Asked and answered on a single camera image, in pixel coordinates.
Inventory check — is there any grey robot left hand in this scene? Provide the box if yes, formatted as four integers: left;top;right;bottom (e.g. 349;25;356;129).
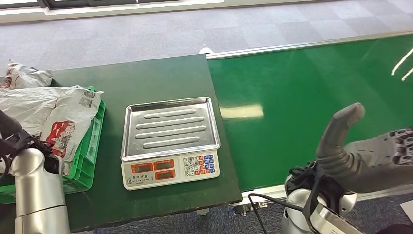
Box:
0;110;22;139

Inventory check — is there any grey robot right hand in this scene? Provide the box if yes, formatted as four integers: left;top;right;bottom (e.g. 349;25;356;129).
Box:
315;102;413;194

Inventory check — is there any white printed plastic mailer package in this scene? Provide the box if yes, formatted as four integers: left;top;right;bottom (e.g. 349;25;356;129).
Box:
0;85;104;176

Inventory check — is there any crumpled white plastic package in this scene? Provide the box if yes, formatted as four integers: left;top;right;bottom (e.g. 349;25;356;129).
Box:
0;59;53;90

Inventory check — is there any white electronic weighing scale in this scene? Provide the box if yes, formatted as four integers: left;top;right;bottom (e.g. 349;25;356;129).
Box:
120;96;221;191

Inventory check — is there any white paper sheet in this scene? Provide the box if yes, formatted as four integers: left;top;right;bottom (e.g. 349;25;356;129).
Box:
400;200;413;224

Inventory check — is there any green plastic crate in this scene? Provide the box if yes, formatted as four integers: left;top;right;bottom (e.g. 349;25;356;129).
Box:
0;86;107;205

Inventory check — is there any green conveyor belt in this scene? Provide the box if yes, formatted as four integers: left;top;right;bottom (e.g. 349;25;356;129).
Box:
207;34;413;192

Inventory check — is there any dark green table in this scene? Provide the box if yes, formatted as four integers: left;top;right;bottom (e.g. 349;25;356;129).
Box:
0;54;243;234

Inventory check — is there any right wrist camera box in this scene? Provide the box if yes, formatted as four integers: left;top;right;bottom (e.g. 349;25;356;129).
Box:
309;202;366;234

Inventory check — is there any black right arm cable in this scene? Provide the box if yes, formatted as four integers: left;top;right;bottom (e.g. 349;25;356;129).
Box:
247;193;311;234

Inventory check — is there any metal conveyor bracket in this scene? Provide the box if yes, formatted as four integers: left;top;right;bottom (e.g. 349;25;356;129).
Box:
230;201;269;217

